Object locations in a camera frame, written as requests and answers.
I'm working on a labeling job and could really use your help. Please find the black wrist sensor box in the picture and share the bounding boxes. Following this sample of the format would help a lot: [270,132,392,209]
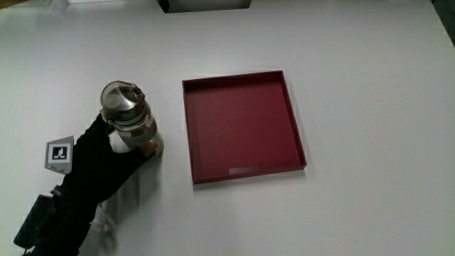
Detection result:
[13,193,60,250]

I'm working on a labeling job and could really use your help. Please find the person's left hand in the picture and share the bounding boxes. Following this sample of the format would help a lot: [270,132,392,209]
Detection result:
[44,112,160,209]

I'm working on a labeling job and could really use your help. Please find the person's left forearm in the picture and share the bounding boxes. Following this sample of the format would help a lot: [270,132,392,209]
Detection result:
[21,198,118,256]

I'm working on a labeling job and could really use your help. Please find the clear bottle with metal lid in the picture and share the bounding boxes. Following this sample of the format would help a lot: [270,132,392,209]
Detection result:
[99,80,165,157]

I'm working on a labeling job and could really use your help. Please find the dark red square tray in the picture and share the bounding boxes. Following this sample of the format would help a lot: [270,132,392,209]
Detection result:
[181,70,308,185]

